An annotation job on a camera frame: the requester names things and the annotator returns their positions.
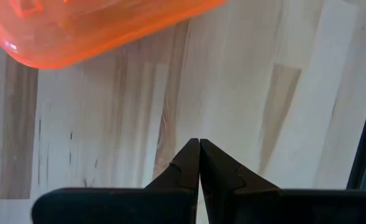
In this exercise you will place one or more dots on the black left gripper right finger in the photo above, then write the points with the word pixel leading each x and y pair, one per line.
pixel 229 186

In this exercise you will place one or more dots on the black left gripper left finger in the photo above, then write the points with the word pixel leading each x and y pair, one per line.
pixel 185 171

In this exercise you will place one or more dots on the orange plastic box lid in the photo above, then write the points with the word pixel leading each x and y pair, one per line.
pixel 77 31

